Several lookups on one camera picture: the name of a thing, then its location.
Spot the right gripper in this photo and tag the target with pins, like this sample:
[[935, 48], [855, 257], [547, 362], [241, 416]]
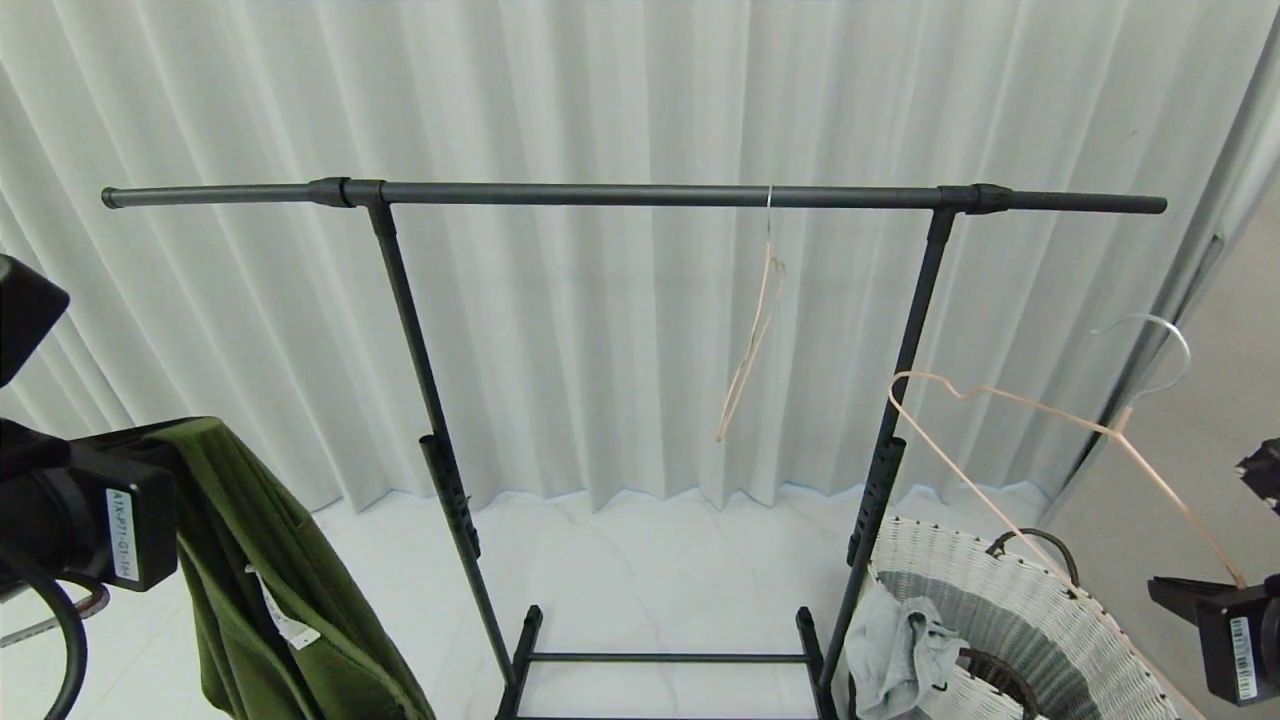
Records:
[[1225, 650]]

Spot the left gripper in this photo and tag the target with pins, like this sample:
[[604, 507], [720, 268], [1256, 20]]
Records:
[[50, 520]]

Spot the green sleeveless shirt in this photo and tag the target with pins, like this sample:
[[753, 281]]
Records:
[[260, 540]]

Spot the pink clothes hanger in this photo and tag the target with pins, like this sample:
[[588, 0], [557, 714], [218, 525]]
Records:
[[1123, 422], [750, 345]]

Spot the white laundry basket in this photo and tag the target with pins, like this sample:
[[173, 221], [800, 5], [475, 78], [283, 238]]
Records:
[[1060, 640]]

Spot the black clothes rack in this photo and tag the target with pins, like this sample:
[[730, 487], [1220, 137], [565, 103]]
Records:
[[600, 194]]

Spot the pale grey garment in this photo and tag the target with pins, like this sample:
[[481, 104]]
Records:
[[900, 650]]

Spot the white curtain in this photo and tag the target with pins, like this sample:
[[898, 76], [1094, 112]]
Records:
[[600, 90]]

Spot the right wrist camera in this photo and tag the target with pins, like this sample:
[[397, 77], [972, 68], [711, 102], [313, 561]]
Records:
[[1262, 475]]

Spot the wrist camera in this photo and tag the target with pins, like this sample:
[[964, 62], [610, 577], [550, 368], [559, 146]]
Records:
[[25, 315], [1262, 475]]

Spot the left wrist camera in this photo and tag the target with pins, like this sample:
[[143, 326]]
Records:
[[25, 315]]

